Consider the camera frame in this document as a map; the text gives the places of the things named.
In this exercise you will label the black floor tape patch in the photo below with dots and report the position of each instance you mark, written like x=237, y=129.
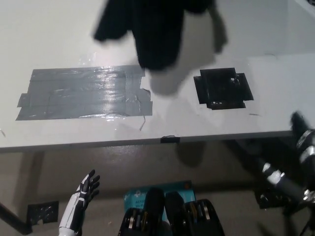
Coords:
x=267, y=200
x=43, y=212

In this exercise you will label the black t-shirt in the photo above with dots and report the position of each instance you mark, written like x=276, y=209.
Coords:
x=152, y=32

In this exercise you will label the grey duct tape patch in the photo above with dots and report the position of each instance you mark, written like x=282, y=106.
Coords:
x=81, y=96

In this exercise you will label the black tape square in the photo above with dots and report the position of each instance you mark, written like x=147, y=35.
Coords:
x=221, y=88

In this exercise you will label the small black tape strip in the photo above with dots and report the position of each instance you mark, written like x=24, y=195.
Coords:
x=170, y=139

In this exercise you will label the robot left leg black block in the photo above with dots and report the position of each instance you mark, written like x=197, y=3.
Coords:
x=155, y=204

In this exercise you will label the dark table foot bar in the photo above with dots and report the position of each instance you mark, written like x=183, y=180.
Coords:
x=17, y=218

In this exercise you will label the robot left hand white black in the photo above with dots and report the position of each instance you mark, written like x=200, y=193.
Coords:
x=78, y=199

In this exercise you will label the robot right hand white black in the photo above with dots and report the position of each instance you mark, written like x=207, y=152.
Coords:
x=304, y=140

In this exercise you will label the robot leg black block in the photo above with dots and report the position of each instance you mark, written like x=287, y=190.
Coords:
x=174, y=209
x=155, y=204

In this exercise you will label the teal cardboard box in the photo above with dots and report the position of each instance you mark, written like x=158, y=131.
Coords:
x=137, y=197

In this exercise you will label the robot right leg black block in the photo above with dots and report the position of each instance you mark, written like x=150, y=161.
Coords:
x=174, y=209

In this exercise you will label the clear glossy tape piece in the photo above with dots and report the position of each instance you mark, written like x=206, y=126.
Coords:
x=86, y=57

